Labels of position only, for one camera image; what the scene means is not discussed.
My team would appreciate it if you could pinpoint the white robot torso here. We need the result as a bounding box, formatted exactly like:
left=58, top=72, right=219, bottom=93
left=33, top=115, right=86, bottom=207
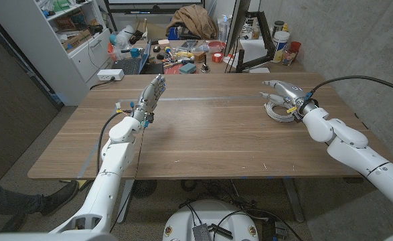
left=162, top=199, right=260, bottom=241

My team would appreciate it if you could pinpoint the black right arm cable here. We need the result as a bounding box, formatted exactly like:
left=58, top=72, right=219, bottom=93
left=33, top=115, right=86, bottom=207
left=308, top=75, right=393, bottom=98

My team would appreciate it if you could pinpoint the white shelf cabinet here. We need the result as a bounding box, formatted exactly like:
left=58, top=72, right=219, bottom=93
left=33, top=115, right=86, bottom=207
left=0, top=0, right=113, bottom=106

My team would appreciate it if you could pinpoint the white Ethernet cable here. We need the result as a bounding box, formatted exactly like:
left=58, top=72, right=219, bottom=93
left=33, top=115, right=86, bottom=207
left=264, top=100, right=297, bottom=123

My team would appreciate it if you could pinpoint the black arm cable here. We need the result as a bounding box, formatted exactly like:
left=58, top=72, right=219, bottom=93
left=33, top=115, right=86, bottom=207
left=308, top=75, right=393, bottom=98
left=96, top=110, right=133, bottom=175

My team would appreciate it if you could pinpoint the teal box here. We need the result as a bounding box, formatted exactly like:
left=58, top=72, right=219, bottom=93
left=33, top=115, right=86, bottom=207
left=179, top=62, right=198, bottom=74

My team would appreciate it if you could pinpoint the grey table leg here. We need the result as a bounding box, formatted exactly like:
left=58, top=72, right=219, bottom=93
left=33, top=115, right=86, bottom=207
left=116, top=179, right=135, bottom=224
left=282, top=177, right=305, bottom=224

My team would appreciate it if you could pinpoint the person's leg with dark shoe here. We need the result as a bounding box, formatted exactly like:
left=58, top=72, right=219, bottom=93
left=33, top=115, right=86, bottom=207
left=0, top=179, right=79, bottom=234

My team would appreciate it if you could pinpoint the red bowl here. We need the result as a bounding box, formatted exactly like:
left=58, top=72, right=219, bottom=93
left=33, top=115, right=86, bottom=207
left=208, top=40, right=226, bottom=53

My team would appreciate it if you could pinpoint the white power strip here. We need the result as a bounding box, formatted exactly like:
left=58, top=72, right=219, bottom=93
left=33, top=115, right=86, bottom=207
left=96, top=68, right=125, bottom=82

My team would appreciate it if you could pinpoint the cluttered wooden desk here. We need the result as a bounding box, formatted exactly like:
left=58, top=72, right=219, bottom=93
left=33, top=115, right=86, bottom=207
left=108, top=38, right=306, bottom=75

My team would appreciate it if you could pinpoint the black open laptop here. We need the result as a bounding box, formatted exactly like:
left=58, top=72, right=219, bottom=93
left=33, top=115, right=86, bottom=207
left=110, top=39, right=152, bottom=75

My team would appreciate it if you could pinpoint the clear plastic bag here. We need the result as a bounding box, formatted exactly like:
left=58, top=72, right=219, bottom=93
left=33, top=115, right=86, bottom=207
left=114, top=25, right=136, bottom=51

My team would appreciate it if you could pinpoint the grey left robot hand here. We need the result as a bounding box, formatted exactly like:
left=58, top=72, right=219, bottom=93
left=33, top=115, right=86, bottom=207
left=131, top=74, right=167, bottom=128

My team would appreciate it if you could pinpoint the brown jacket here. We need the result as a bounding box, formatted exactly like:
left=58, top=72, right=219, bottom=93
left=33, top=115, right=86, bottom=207
left=165, top=4, right=218, bottom=40

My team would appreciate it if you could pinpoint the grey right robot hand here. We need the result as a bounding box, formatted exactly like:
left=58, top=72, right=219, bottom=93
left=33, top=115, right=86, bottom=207
left=260, top=79, right=317, bottom=116

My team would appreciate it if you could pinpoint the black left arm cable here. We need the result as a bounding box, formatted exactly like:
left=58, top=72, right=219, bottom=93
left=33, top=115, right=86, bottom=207
left=96, top=110, right=133, bottom=175

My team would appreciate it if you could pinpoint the black floor fan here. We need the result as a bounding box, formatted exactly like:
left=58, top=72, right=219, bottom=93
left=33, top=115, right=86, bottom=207
left=131, top=179, right=158, bottom=199

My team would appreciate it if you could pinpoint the white lidded canister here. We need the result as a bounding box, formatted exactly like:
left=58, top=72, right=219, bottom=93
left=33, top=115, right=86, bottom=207
left=271, top=31, right=291, bottom=64

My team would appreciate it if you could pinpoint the black monitor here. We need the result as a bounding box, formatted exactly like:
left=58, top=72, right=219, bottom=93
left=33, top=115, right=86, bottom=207
left=224, top=0, right=252, bottom=56

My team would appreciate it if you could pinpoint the cardboard box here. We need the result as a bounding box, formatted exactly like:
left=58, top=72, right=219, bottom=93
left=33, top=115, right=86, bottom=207
left=61, top=29, right=92, bottom=51

